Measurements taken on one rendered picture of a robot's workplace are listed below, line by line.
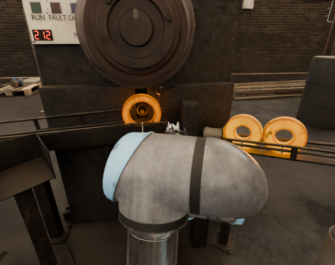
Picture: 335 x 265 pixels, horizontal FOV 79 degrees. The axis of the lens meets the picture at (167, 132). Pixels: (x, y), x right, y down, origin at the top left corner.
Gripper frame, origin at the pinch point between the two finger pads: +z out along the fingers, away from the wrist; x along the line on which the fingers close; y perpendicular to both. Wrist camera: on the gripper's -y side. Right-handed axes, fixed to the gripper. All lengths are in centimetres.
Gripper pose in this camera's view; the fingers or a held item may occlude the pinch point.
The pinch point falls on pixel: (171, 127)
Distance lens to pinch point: 84.3
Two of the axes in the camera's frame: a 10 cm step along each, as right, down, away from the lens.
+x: -9.9, 0.3, -1.1
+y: 0.5, -7.5, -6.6
